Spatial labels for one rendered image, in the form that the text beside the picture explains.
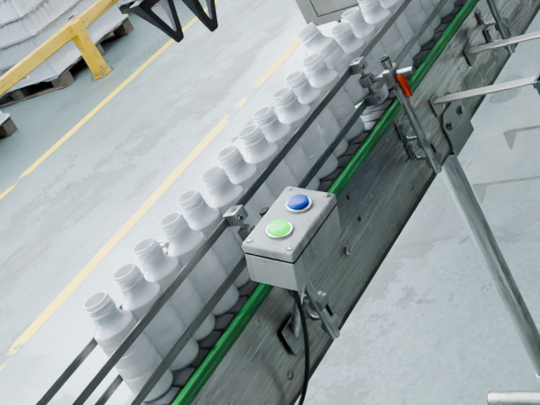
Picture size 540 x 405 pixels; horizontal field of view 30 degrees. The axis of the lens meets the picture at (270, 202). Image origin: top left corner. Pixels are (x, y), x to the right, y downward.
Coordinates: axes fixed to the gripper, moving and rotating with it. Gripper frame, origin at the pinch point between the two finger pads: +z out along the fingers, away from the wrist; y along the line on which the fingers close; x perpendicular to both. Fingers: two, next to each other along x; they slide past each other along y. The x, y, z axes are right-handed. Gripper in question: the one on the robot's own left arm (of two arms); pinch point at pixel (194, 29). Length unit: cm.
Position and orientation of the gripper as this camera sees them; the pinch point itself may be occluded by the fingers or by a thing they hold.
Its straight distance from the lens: 134.6
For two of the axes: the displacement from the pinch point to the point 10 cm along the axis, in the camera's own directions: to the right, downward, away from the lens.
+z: 4.6, 8.0, 3.9
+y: 7.6, -1.2, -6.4
